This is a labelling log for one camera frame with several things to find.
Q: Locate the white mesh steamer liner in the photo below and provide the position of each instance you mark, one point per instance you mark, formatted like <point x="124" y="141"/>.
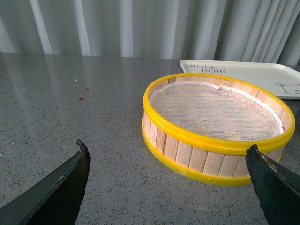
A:
<point x="216" y="111"/>

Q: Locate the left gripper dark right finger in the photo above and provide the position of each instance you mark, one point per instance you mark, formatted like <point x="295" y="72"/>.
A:
<point x="277" y="188"/>

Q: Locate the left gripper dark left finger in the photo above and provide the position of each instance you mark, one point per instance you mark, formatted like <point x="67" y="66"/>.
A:
<point x="56" y="199"/>

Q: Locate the white bear-print tray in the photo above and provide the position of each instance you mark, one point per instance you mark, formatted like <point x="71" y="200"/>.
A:
<point x="280" y="80"/>

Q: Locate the grey pleated curtain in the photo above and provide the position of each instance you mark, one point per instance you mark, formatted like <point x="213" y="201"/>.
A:
<point x="232" y="30"/>

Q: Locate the yellow-rimmed wooden steamer basket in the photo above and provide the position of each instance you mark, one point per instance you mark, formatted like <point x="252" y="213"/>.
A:
<point x="208" y="159"/>

